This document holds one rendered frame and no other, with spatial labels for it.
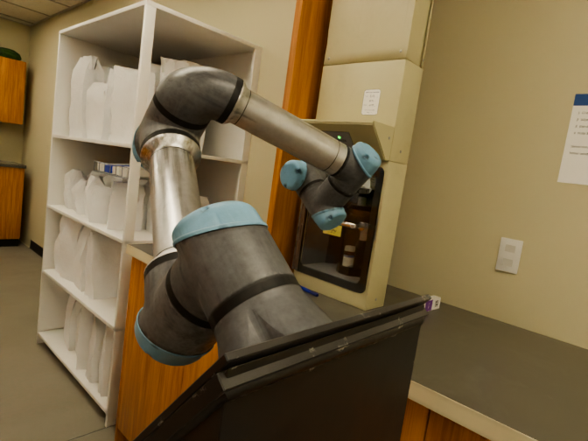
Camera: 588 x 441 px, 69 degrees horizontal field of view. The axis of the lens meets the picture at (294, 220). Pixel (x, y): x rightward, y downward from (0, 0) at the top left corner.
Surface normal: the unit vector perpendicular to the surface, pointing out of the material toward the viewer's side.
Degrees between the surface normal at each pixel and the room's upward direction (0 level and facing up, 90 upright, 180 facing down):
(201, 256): 79
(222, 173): 90
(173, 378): 90
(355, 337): 40
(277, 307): 33
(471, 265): 90
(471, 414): 90
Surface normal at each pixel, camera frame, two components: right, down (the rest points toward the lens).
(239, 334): -0.60, -0.41
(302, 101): 0.72, 0.18
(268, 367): 0.59, -0.63
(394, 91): -0.68, -0.01
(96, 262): 0.39, 0.06
